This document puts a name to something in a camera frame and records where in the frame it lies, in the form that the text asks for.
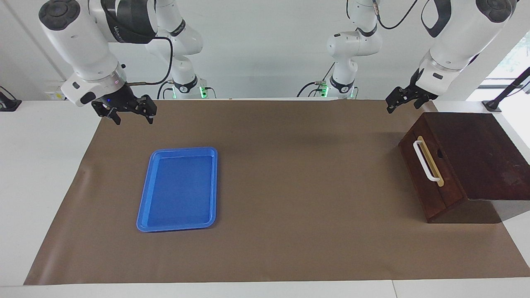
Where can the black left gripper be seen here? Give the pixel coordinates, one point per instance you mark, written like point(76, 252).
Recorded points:
point(414, 93)

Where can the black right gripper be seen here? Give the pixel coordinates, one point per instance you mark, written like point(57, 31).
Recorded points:
point(114, 99)

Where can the wooden drawer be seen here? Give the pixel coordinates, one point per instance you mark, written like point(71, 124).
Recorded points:
point(448, 178)

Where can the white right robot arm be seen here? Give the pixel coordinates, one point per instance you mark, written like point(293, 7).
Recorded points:
point(78, 37)

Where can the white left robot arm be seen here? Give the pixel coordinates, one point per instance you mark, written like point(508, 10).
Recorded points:
point(459, 37)

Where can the dark brown wooden cabinet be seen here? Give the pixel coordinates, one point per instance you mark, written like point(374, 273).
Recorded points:
point(480, 153)

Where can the blue plastic tray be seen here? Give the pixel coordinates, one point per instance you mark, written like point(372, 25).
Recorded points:
point(178, 194)

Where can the bright window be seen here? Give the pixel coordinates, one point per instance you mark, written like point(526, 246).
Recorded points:
point(517, 58)

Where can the brown paper table mat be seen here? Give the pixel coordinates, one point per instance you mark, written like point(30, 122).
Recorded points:
point(290, 186)

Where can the white wall outlet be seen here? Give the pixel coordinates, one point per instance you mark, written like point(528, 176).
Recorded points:
point(56, 96)

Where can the black camera stand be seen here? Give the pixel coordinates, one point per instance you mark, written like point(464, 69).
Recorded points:
point(491, 105)

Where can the black desk mount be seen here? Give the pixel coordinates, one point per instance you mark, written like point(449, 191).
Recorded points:
point(8, 104)

